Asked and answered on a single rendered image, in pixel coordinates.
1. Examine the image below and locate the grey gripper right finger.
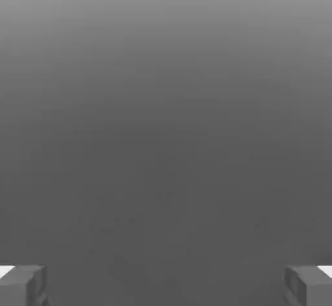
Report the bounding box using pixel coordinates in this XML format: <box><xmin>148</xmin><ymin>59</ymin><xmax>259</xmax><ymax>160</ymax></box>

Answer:
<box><xmin>283</xmin><ymin>265</ymin><xmax>332</xmax><ymax>306</ymax></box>

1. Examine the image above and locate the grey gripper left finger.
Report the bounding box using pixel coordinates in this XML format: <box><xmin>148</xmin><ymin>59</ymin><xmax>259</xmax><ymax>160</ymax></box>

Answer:
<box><xmin>0</xmin><ymin>264</ymin><xmax>50</xmax><ymax>306</ymax></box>

